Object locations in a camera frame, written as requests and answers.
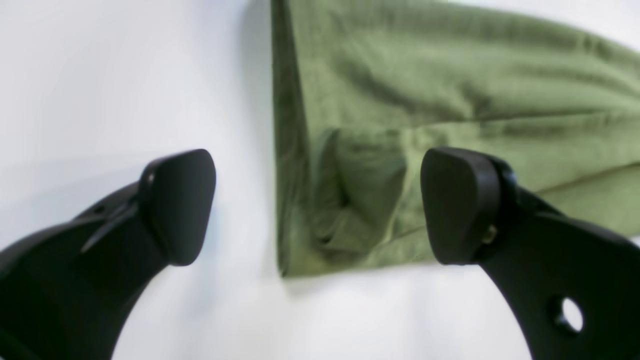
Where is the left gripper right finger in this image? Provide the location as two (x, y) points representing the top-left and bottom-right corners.
(420, 148), (640, 360)

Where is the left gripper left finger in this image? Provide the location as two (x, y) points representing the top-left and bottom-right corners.
(0, 149), (217, 360)

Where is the olive green T-shirt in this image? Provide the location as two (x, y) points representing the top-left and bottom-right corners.
(270, 0), (640, 278)

